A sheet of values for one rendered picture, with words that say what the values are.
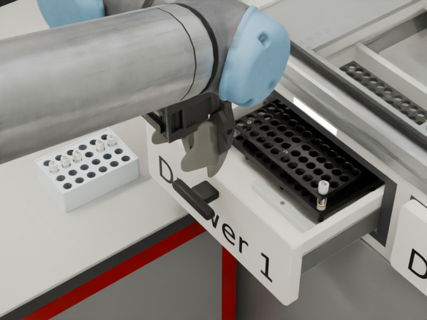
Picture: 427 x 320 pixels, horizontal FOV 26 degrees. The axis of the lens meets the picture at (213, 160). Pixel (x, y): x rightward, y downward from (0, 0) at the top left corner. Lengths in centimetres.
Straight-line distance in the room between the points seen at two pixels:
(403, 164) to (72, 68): 58
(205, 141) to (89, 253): 31
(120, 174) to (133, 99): 69
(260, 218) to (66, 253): 31
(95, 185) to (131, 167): 6
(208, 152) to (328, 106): 20
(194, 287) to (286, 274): 40
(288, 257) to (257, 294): 51
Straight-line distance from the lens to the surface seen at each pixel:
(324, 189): 113
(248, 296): 159
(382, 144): 110
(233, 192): 109
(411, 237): 111
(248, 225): 109
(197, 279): 145
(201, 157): 102
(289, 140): 120
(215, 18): 71
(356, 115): 111
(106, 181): 132
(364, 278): 127
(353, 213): 113
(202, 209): 109
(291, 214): 118
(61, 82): 58
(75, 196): 130
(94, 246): 126
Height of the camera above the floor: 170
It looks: 43 degrees down
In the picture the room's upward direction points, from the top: straight up
